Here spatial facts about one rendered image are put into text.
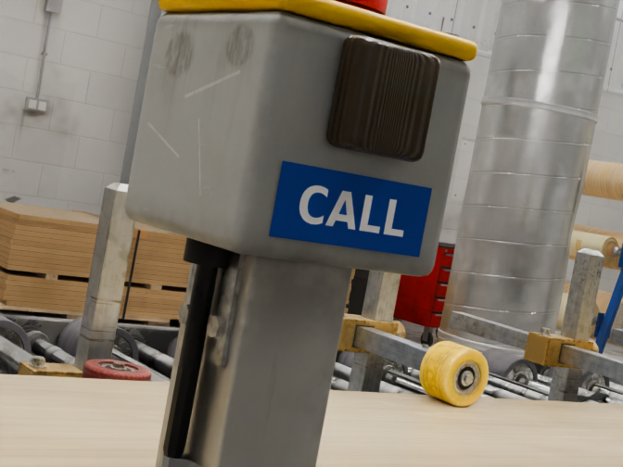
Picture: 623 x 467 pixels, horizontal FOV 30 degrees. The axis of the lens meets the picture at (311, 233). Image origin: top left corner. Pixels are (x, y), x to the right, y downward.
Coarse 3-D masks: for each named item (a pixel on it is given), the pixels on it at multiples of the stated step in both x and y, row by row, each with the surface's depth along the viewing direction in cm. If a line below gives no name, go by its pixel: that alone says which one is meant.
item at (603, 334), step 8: (616, 288) 752; (616, 296) 750; (616, 304) 748; (600, 312) 751; (608, 312) 750; (616, 312) 749; (600, 320) 750; (608, 320) 748; (600, 328) 751; (608, 328) 747; (600, 336) 748; (608, 336) 757; (600, 344) 746; (600, 352) 746
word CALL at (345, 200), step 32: (288, 192) 30; (320, 192) 31; (352, 192) 32; (384, 192) 32; (416, 192) 33; (288, 224) 31; (320, 224) 31; (352, 224) 32; (384, 224) 32; (416, 224) 33; (416, 256) 33
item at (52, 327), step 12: (24, 324) 200; (36, 324) 202; (48, 324) 203; (60, 324) 204; (120, 324) 211; (132, 324) 213; (48, 336) 203; (144, 336) 214; (156, 336) 215; (168, 336) 217; (156, 348) 216; (336, 360) 240
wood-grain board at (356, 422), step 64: (0, 384) 120; (64, 384) 126; (128, 384) 132; (0, 448) 97; (64, 448) 101; (128, 448) 104; (320, 448) 118; (384, 448) 123; (448, 448) 129; (512, 448) 135; (576, 448) 142
